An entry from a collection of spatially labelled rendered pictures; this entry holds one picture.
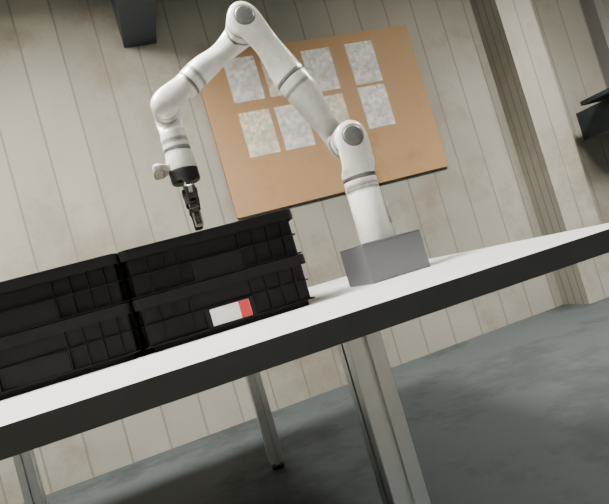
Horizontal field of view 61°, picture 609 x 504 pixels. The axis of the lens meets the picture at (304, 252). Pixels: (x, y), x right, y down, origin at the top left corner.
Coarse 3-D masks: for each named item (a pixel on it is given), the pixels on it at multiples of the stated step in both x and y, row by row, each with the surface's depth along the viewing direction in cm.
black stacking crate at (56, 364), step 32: (64, 320) 106; (96, 320) 107; (128, 320) 110; (0, 352) 103; (32, 352) 105; (64, 352) 105; (96, 352) 108; (128, 352) 109; (0, 384) 102; (32, 384) 103
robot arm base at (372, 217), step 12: (360, 180) 135; (372, 180) 136; (348, 192) 137; (360, 192) 135; (372, 192) 135; (360, 204) 135; (372, 204) 135; (384, 204) 138; (360, 216) 136; (372, 216) 134; (384, 216) 136; (360, 228) 136; (372, 228) 134; (384, 228) 135; (360, 240) 138; (372, 240) 135
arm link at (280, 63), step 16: (240, 16) 133; (256, 16) 134; (240, 32) 134; (256, 32) 134; (272, 32) 136; (256, 48) 135; (272, 48) 134; (272, 64) 135; (288, 64) 135; (272, 80) 138
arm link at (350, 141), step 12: (348, 120) 136; (336, 132) 136; (348, 132) 135; (360, 132) 136; (336, 144) 136; (348, 144) 135; (360, 144) 136; (348, 156) 135; (360, 156) 135; (372, 156) 137; (348, 168) 135; (360, 168) 135; (372, 168) 137; (348, 180) 136
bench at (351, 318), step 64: (448, 256) 154; (512, 256) 92; (576, 256) 88; (320, 320) 78; (384, 320) 78; (64, 384) 96; (128, 384) 68; (192, 384) 69; (256, 384) 220; (384, 384) 82; (0, 448) 63; (384, 448) 81
